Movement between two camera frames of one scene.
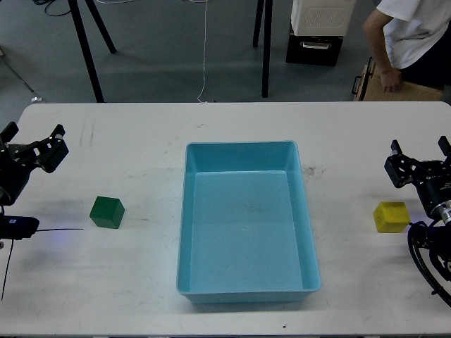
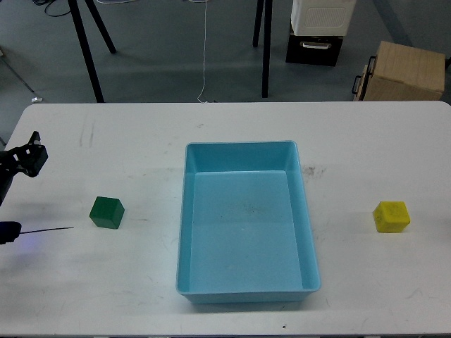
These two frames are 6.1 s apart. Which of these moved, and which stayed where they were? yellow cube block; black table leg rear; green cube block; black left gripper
Moved: black left gripper
Stayed: black table leg rear; green cube block; yellow cube block
